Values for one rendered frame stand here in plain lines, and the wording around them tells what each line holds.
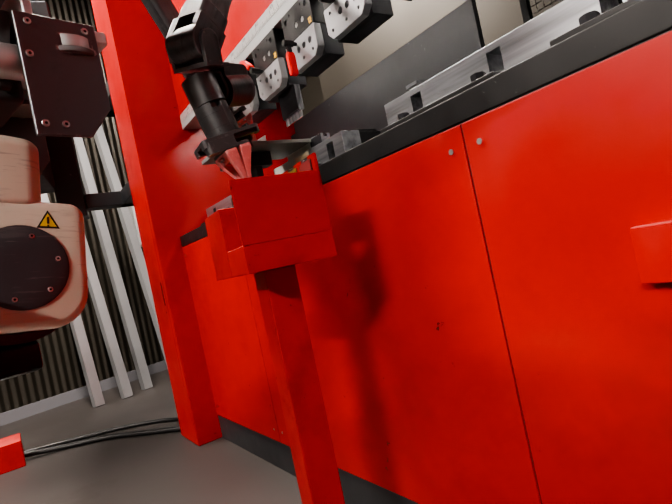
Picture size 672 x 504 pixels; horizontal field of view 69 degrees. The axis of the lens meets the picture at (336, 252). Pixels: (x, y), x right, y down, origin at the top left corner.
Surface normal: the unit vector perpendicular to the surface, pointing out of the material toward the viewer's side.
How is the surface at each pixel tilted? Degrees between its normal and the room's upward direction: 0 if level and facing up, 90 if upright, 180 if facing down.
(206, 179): 90
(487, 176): 90
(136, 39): 90
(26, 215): 90
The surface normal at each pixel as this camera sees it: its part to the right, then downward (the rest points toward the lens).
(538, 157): -0.81, 0.17
